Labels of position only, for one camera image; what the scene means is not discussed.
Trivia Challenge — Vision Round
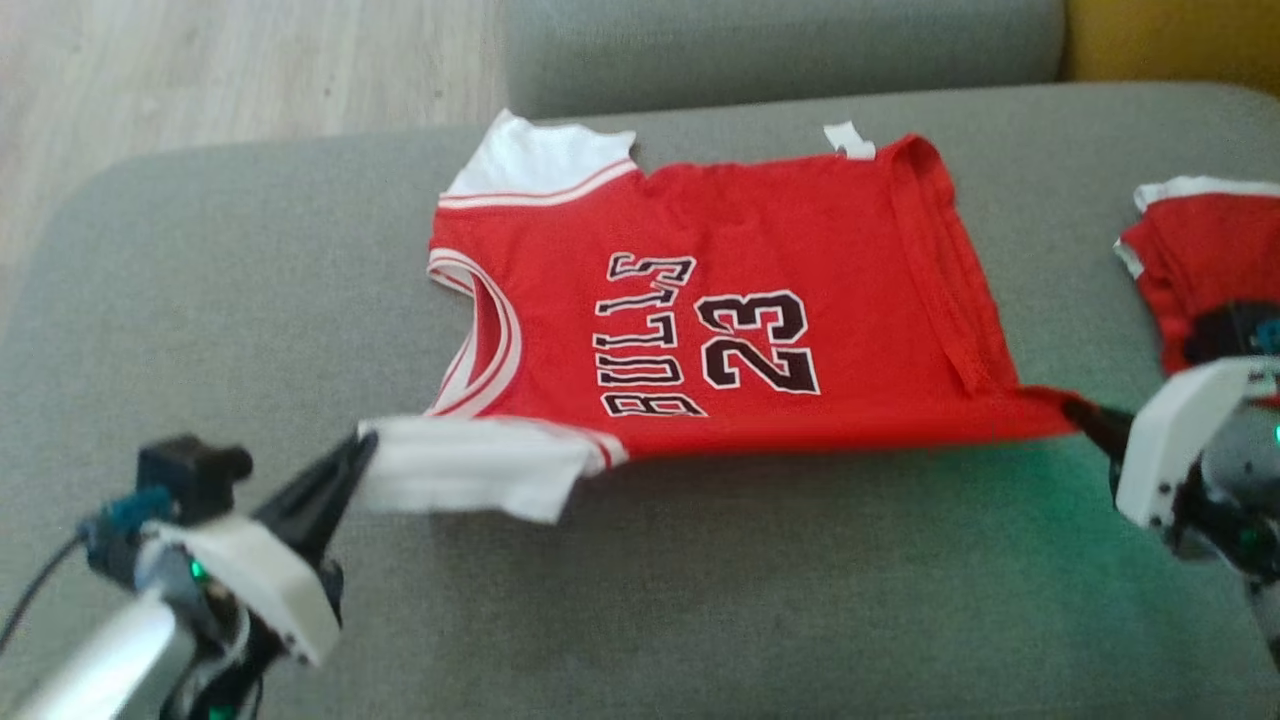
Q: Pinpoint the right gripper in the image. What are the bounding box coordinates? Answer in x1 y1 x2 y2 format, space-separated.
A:
1062 355 1280 531

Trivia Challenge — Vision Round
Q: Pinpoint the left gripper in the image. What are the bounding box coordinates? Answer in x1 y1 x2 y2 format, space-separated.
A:
148 430 380 668

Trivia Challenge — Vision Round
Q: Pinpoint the red shorts white waistband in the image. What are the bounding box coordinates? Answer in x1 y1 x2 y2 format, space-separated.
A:
1113 175 1280 376

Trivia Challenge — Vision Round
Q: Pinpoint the red Bulls basketball jersey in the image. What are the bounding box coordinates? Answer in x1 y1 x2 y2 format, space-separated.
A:
355 108 1096 526

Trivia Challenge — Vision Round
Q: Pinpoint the large grey sofa cushion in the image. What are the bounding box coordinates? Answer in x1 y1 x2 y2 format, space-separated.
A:
0 82 1280 720

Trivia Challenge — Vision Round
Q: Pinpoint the yellow sofa backrest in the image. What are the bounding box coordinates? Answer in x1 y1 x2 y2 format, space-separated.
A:
1062 0 1280 98

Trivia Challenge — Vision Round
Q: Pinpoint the grey cushion at back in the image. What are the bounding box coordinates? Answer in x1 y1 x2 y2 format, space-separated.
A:
500 0 1067 119

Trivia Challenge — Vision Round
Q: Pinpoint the left cable with teal plug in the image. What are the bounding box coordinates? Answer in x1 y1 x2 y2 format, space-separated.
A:
0 488 173 656

